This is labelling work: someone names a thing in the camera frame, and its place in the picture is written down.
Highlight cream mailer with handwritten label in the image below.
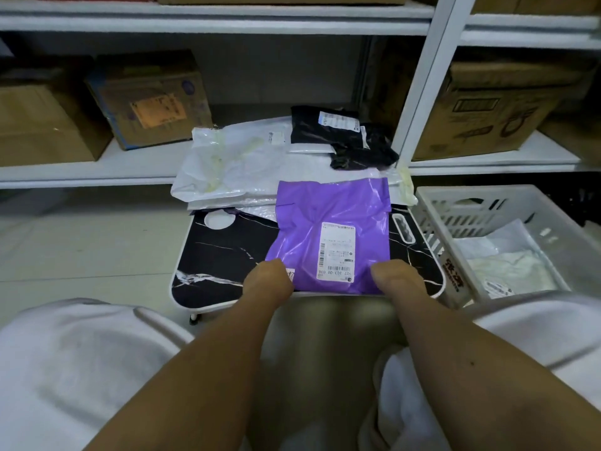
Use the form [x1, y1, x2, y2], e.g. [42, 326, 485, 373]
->
[467, 250, 560, 300]

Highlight pile of white mailers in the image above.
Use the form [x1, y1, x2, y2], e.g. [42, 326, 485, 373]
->
[170, 116, 419, 221]

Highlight white plastic basket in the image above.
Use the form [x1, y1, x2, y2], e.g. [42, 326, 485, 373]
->
[415, 184, 601, 311]

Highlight cardboard box with orange label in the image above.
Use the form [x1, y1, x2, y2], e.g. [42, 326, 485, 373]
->
[86, 50, 213, 151]

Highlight black marble lap table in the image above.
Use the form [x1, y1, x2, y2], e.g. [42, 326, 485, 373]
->
[170, 204, 447, 324]

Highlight white metal shelf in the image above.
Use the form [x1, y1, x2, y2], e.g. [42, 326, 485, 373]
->
[0, 0, 601, 190]

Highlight purple mailer bag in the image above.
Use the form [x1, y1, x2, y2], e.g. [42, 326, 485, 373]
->
[264, 177, 393, 296]

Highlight dark cardboard box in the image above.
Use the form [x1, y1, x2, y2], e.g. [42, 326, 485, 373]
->
[537, 103, 601, 160]

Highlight person's white shorts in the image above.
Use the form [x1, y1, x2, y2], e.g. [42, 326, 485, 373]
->
[0, 293, 601, 451]

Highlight person's right forearm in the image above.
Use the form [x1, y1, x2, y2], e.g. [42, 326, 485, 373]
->
[390, 288, 601, 451]

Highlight person's right hand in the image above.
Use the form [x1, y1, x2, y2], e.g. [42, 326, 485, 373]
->
[371, 259, 429, 302]

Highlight cardboard box with black print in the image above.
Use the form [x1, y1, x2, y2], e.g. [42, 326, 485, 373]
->
[361, 37, 588, 162]

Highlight person's left forearm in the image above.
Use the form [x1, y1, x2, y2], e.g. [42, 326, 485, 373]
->
[86, 295, 284, 451]

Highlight person's left hand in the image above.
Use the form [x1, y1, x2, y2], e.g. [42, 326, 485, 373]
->
[242, 259, 295, 308]

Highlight translucent white bubble mailer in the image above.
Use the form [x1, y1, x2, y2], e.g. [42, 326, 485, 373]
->
[453, 219, 540, 260]

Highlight plain brown cardboard box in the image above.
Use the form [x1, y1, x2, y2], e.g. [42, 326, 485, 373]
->
[0, 70, 113, 167]

